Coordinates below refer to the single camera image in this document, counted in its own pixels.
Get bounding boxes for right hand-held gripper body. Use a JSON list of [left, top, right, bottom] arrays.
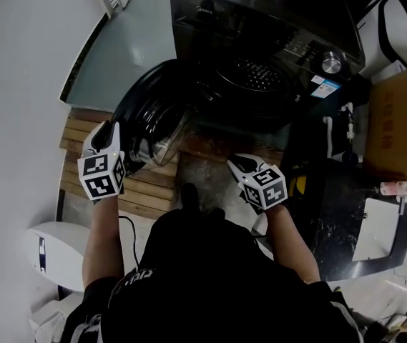
[[240, 165, 289, 211]]

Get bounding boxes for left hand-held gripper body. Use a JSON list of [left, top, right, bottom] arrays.
[[77, 149, 126, 202]]

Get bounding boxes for person's right forearm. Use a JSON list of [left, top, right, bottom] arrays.
[[265, 204, 321, 285]]

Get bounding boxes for person's left forearm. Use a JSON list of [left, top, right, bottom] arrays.
[[81, 193, 125, 289]]

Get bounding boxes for black washing machine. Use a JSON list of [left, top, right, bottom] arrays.
[[169, 0, 367, 135]]

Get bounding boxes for yellow round object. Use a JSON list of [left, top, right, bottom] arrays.
[[290, 175, 306, 197]]

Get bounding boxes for dark brown wooden step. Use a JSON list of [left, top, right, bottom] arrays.
[[176, 125, 288, 162]]

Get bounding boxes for wooden slat platform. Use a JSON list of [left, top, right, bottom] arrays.
[[59, 106, 181, 213]]

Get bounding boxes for person's left black shoe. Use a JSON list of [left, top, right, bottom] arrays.
[[180, 183, 201, 212]]

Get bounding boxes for white water pipe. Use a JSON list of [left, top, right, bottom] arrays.
[[323, 115, 335, 159]]

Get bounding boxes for black marble counter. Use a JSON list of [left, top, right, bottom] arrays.
[[285, 162, 407, 282]]

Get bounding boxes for white oval appliance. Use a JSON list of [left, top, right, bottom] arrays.
[[23, 222, 94, 293]]

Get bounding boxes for white water valve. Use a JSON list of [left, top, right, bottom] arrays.
[[340, 101, 356, 141]]

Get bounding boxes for blue white appliance label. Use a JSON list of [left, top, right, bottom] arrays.
[[310, 75, 343, 99]]

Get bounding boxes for person's black clothing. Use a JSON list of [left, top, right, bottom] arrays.
[[59, 209, 365, 343]]

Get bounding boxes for white rectangular board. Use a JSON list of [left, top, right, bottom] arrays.
[[351, 197, 401, 263]]

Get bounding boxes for small bottles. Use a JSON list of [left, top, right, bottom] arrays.
[[380, 181, 407, 195]]

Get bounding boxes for brown cardboard box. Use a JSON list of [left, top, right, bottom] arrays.
[[363, 57, 407, 184]]

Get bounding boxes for white box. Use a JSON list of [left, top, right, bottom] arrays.
[[27, 294, 86, 343]]

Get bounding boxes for white appliance with black strap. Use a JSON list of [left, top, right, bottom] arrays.
[[355, 0, 407, 84]]

